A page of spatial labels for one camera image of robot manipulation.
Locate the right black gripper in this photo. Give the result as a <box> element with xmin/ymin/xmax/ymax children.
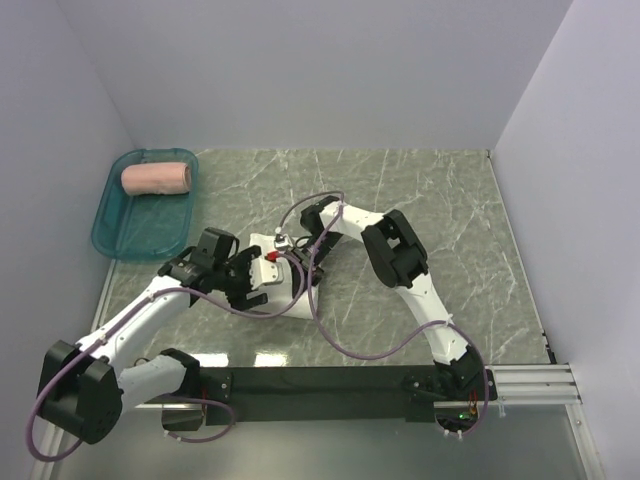
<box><xmin>285</xmin><ymin>232</ymin><xmax>343</xmax><ymax>304</ymax></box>

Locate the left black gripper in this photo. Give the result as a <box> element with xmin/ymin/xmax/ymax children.
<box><xmin>214</xmin><ymin>245</ymin><xmax>268</xmax><ymax>312</ymax></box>

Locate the white towel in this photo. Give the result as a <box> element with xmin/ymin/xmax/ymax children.
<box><xmin>248</xmin><ymin>232</ymin><xmax>321</xmax><ymax>322</ymax></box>

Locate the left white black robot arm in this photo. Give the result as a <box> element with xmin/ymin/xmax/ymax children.
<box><xmin>34</xmin><ymin>228</ymin><xmax>282</xmax><ymax>444</ymax></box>

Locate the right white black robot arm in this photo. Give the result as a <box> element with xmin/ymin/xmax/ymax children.
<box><xmin>300</xmin><ymin>194</ymin><xmax>491</xmax><ymax>402</ymax></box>

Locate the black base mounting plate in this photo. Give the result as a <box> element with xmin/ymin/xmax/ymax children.
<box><xmin>140</xmin><ymin>349</ymin><xmax>499</xmax><ymax>431</ymax></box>

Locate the teal plastic tray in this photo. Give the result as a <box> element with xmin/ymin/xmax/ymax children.
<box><xmin>91</xmin><ymin>148</ymin><xmax>199</xmax><ymax>262</ymax></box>

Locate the rolled pink towel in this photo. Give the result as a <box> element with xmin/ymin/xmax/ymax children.
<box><xmin>121</xmin><ymin>162</ymin><xmax>191</xmax><ymax>196</ymax></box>

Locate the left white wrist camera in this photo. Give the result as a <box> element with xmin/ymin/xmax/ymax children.
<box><xmin>249</xmin><ymin>252</ymin><xmax>290</xmax><ymax>291</ymax></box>

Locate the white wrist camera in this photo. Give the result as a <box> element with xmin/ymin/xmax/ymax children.
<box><xmin>273</xmin><ymin>227</ymin><xmax>294</xmax><ymax>252</ymax></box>
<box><xmin>249</xmin><ymin>252</ymin><xmax>290</xmax><ymax>291</ymax></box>

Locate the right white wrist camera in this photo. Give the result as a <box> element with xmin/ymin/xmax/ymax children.
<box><xmin>273</xmin><ymin>227</ymin><xmax>294</xmax><ymax>252</ymax></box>

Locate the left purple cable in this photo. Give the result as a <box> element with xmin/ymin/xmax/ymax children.
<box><xmin>25</xmin><ymin>252</ymin><xmax>306</xmax><ymax>464</ymax></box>

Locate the aluminium rail frame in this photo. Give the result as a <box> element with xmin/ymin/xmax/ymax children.
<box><xmin>29</xmin><ymin>259</ymin><xmax>606</xmax><ymax>480</ymax></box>

